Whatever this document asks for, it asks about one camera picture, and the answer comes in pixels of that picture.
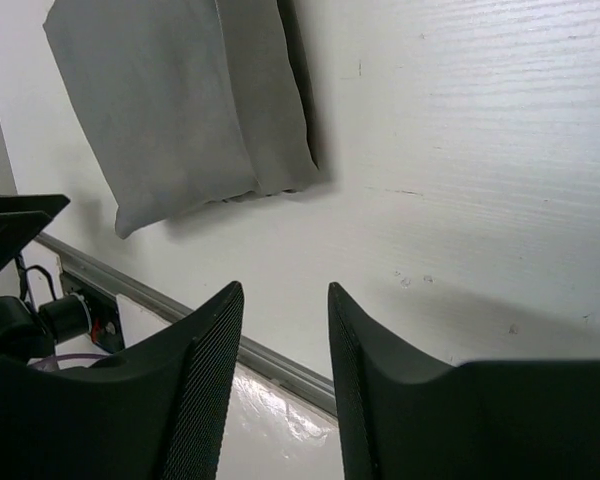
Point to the grey pleated skirt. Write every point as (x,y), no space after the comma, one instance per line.
(186,103)

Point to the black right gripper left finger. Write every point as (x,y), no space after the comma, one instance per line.
(155,410)

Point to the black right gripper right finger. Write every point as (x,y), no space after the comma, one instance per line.
(404,414)

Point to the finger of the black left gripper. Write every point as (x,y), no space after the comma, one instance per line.
(22,218)

